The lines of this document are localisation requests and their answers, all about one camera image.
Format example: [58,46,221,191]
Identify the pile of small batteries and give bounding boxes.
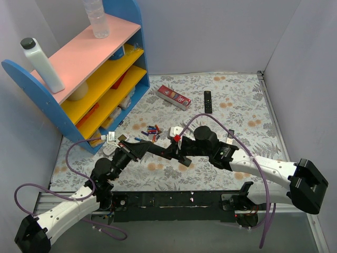
[141,124,162,143]

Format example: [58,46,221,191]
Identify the black battery cover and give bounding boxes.
[178,157,192,167]

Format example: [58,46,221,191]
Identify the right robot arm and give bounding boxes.
[168,126,329,215]

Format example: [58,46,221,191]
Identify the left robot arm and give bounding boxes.
[14,140,152,252]

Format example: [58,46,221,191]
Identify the small white display remote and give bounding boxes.
[103,131,129,156]

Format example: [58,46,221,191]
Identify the white ac remote upper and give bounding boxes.
[182,120,195,132]

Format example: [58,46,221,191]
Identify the slim white remote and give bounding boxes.
[226,129,234,145]

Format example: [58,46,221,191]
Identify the black tv remote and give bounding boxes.
[204,91,213,114]

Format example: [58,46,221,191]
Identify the white packets on shelf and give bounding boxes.
[101,95,131,129]

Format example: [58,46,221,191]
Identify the floral table mat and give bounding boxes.
[49,73,294,192]

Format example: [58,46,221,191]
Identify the orange box on shelf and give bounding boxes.
[76,103,100,128]

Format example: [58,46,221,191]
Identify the red toothpaste box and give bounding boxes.
[156,85,191,111]

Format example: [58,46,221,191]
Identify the beige cylinder on shelf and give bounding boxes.
[67,82,88,101]

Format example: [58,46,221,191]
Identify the blue pink yellow shelf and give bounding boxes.
[2,1,150,154]

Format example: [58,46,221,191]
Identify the blue white can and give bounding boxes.
[109,45,125,61]

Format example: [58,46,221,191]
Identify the white bottle black cap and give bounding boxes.
[20,37,65,93]

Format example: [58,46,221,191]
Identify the clear plastic water bottle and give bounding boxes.
[83,0,110,39]

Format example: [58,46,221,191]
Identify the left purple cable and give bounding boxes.
[13,135,128,241]

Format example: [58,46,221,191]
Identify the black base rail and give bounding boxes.
[91,191,271,230]

